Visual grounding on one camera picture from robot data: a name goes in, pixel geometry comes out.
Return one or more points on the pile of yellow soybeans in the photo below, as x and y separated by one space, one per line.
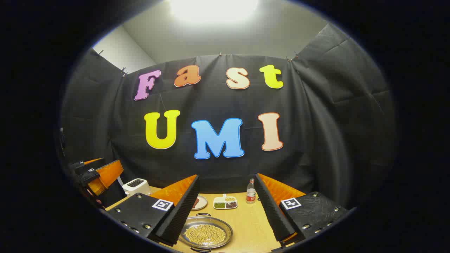
205 234

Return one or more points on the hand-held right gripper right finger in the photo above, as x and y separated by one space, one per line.
272 211

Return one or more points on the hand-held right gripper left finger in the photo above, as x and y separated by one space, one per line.
182 211

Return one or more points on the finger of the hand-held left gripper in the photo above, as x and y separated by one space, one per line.
107 174
82 164

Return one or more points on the clear plastic water bottle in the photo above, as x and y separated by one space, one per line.
251 195

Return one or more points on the white toaster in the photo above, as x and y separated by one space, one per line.
135 187

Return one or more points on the white divided dish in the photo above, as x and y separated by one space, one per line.
225 201

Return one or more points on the pile of dark red beans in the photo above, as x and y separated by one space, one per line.
231 205

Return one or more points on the pile of green mung beans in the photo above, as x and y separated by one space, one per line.
219 205

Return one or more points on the ceiling light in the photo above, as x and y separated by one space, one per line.
214 8

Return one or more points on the round white plate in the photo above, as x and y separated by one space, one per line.
203 202

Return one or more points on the brown meat slice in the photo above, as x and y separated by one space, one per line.
195 203

